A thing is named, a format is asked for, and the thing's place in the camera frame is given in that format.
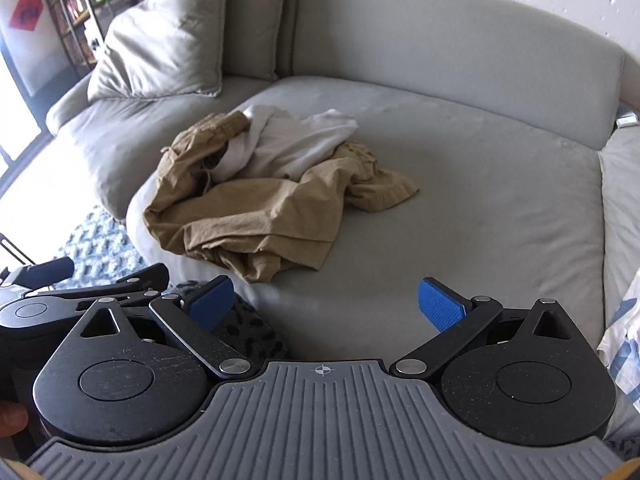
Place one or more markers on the grey back cushion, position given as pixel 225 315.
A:
pixel 255 10

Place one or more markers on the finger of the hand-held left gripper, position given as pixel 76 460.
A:
pixel 45 269
pixel 145 275

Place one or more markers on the blue white patterned rug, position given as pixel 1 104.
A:
pixel 95 245

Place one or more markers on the bookshelf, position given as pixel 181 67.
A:
pixel 75 5

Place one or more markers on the person's left hand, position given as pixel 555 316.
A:
pixel 10 417

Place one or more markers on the metal sofa bracket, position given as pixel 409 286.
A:
pixel 627 119

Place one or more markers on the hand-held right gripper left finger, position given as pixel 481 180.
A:
pixel 210 304

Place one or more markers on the grey sofa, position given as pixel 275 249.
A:
pixel 450 200

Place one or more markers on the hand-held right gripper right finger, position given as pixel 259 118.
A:
pixel 442 306

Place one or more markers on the red wall poster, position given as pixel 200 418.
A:
pixel 25 11

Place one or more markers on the grey side cushion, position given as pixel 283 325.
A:
pixel 622 195

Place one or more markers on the blue white printed cloth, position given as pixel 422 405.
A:
pixel 622 340

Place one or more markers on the large grey throw cushion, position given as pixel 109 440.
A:
pixel 165 35

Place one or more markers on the tan shirt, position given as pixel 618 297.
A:
pixel 250 220

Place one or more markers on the dark spotted cloth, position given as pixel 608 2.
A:
pixel 255 332

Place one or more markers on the off-white garment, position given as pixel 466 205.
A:
pixel 300 135

